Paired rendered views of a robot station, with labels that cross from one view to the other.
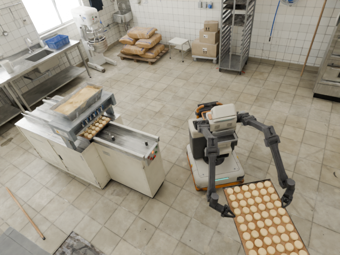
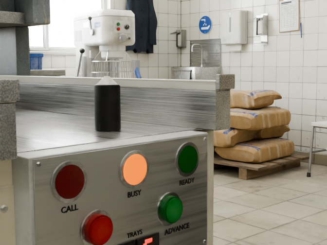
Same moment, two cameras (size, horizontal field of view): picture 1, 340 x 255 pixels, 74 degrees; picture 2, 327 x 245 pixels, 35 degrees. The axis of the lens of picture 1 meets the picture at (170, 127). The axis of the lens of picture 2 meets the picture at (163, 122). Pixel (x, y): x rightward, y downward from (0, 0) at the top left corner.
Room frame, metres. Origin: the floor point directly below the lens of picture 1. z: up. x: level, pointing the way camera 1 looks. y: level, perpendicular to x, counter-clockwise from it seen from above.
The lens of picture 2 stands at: (1.12, 0.09, 0.92)
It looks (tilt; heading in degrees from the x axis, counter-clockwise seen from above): 6 degrees down; 11
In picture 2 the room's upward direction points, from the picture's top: straight up
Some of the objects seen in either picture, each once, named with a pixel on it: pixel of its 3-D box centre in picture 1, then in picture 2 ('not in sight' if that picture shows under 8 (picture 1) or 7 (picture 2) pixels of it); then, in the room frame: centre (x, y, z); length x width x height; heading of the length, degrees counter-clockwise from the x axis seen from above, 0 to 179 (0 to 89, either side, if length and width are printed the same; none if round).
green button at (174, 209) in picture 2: not in sight; (169, 208); (1.67, 0.20, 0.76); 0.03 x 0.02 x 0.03; 145
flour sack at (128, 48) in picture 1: (136, 47); (213, 132); (5.68, 0.54, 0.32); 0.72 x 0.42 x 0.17; 57
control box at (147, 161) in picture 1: (152, 154); (124, 206); (1.64, 0.24, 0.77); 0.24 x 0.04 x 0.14; 145
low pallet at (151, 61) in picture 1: (143, 53); (229, 159); (5.85, 0.41, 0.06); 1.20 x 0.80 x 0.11; 55
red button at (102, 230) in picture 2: not in sight; (97, 229); (1.59, 0.25, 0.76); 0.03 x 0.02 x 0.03; 145
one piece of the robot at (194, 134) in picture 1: (212, 135); not in sight; (1.95, -0.51, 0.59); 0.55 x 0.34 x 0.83; 92
